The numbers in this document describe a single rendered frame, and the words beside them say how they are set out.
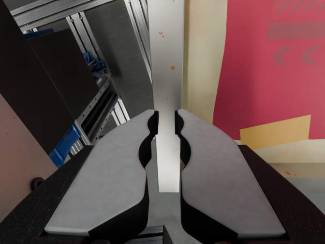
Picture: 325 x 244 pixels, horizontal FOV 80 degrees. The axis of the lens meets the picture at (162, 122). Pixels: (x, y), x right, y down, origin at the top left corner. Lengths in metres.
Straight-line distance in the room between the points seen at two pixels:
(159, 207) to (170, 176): 1.81
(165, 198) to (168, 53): 1.86
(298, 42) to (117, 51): 0.87
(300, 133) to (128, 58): 0.86
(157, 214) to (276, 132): 1.96
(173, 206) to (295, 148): 1.81
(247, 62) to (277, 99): 0.08
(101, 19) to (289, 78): 0.89
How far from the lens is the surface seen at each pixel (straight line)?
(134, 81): 1.09
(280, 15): 0.29
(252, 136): 0.35
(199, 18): 0.27
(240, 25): 0.28
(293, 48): 0.31
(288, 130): 0.37
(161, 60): 0.24
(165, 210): 2.18
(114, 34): 1.05
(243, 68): 0.29
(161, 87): 0.25
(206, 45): 0.27
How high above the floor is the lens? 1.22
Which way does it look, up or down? 58 degrees down
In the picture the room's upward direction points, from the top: 177 degrees counter-clockwise
